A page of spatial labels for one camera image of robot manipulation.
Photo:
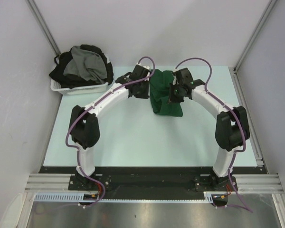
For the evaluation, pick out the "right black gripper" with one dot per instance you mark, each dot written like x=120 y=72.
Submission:
x=172 y=99

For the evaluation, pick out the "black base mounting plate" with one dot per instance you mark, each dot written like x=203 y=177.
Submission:
x=151 y=184

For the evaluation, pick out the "grey t shirt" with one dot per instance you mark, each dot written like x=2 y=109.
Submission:
x=87 y=63

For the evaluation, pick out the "black t shirt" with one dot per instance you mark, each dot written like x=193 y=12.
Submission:
x=73 y=81

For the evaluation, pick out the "right aluminium corner post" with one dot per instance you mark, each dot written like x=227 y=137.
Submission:
x=256 y=32

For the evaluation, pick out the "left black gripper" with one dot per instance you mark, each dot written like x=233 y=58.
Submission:
x=145 y=95

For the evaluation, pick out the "left aluminium corner post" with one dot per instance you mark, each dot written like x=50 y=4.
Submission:
x=43 y=26

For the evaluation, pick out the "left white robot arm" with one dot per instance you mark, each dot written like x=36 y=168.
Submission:
x=84 y=131

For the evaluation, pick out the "green t shirt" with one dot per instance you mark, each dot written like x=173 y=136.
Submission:
x=159 y=94

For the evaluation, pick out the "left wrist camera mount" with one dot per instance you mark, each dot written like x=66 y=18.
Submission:
x=146 y=67

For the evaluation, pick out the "white plastic laundry basket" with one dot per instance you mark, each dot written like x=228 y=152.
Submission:
x=56 y=87

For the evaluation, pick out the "aluminium corner post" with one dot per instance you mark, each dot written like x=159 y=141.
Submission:
x=43 y=26
x=256 y=32

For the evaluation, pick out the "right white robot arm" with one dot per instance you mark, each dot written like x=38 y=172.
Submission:
x=232 y=128

